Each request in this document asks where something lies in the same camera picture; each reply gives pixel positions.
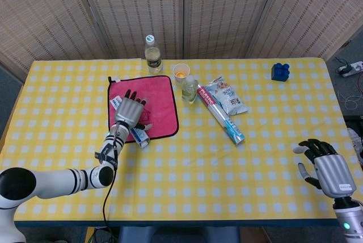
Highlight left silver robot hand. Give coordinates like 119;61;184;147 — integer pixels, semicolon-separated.
114;89;154;132

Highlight tall bottle dark green label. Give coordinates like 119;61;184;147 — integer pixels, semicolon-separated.
144;34;163;74

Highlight blue white toothpaste box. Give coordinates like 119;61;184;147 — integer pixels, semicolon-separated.
109;97;150;149

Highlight white power strip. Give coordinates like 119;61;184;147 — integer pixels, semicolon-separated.
336;60;363;78

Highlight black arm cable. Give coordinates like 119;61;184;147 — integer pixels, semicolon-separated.
102;123;120;228

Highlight blue toy building block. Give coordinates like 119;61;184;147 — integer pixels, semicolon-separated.
271;62;291;82

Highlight white blue snack bag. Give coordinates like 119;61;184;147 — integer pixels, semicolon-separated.
204;76;249;116

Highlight blue seat cushion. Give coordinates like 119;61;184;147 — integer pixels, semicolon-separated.
117;225;240;243

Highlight white paper cup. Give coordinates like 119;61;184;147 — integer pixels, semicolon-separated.
172;64;191;85

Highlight beige woven folding screen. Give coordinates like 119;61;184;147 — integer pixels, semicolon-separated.
0;0;363;82

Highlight yellow white checked tablecloth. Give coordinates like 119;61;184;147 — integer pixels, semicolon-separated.
0;57;352;223

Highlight grey white cloth bundle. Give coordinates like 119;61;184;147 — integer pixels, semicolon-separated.
347;128;363;167

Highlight thin white floor cable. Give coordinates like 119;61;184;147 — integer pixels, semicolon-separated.
337;91;363;110

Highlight pink towel with black trim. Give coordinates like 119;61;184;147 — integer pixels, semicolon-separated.
107;75;180;144

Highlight short bottle light green label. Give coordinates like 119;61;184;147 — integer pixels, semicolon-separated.
181;75;199;104

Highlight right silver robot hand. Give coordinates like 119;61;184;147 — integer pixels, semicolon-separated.
293;139;357;199

